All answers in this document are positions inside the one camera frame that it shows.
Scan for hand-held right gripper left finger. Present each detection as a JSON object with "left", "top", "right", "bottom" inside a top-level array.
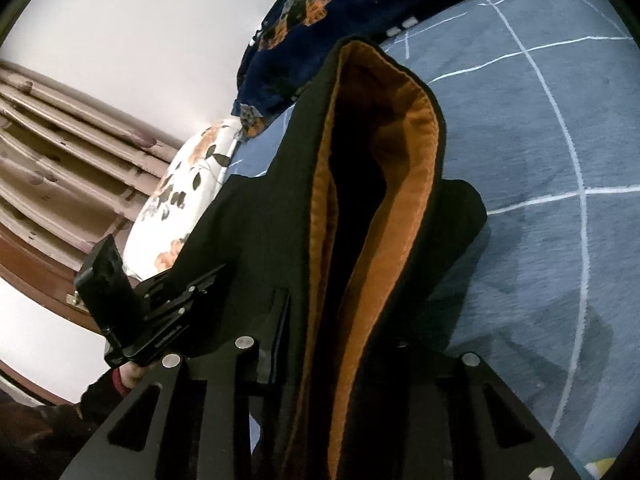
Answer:
[{"left": 60, "top": 289, "right": 292, "bottom": 480}]

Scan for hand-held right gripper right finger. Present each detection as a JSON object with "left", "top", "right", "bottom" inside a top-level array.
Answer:
[{"left": 397, "top": 340, "right": 583, "bottom": 480}]

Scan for black pants with orange lining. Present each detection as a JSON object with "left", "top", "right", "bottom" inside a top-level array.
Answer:
[{"left": 187, "top": 35, "right": 488, "bottom": 480}]

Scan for person's left forearm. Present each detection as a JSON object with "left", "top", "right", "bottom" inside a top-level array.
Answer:
[{"left": 10, "top": 367, "right": 131, "bottom": 461}]

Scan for person's left hand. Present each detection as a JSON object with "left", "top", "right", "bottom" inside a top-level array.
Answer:
[{"left": 120, "top": 361, "right": 152, "bottom": 391}]

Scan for white floral pillow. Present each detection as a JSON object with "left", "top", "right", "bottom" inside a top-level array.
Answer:
[{"left": 122, "top": 117, "right": 247, "bottom": 282}]

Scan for blue bed sheet white lines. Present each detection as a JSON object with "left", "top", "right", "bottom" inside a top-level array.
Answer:
[{"left": 225, "top": 0, "right": 640, "bottom": 477}]

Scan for wooden headboard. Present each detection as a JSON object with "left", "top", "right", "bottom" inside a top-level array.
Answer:
[{"left": 0, "top": 60, "right": 182, "bottom": 262}]

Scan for navy floral blanket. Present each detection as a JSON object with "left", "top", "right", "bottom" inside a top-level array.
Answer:
[{"left": 232, "top": 0, "right": 587, "bottom": 139}]

